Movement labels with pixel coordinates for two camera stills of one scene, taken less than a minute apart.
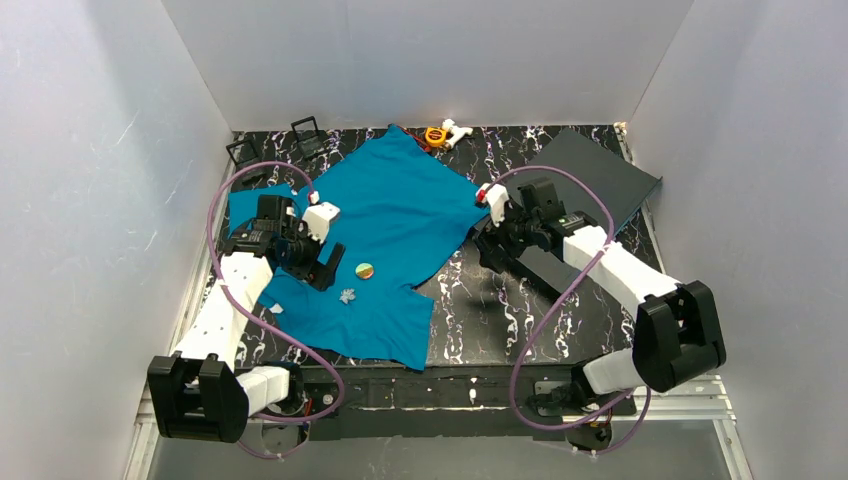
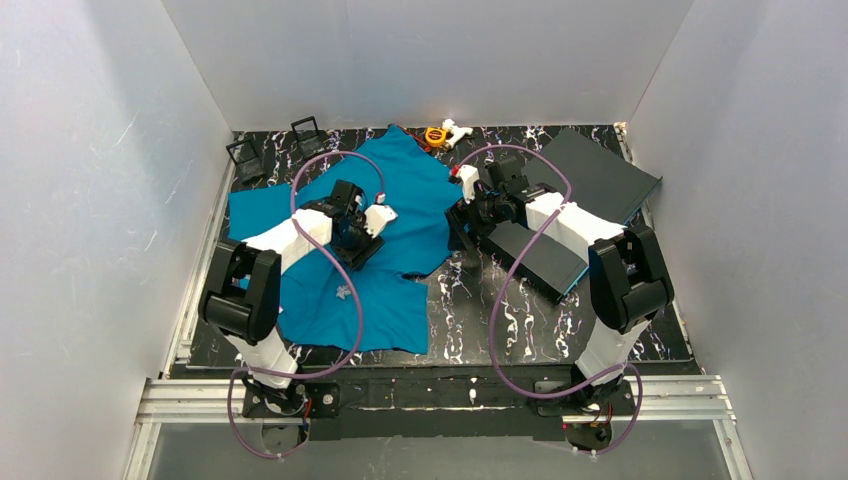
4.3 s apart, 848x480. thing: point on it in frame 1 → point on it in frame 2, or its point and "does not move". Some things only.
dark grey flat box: x=591 y=180 does not move
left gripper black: x=317 y=259 → x=361 y=245
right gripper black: x=497 y=240 → x=461 y=221
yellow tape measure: x=435 y=136 does not move
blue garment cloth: x=403 y=213 does not move
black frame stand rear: x=307 y=134 does not move
